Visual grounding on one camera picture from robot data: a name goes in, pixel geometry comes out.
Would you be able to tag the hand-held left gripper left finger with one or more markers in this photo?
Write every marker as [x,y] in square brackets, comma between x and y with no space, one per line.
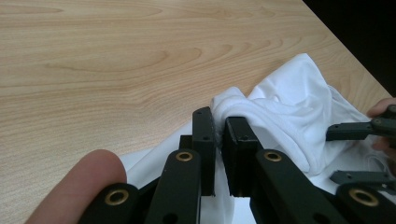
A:
[204,146]

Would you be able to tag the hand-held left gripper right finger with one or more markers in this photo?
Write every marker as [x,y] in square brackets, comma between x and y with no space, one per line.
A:
[239,155]

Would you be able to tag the white cloth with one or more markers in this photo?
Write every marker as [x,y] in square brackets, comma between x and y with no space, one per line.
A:
[295,105]

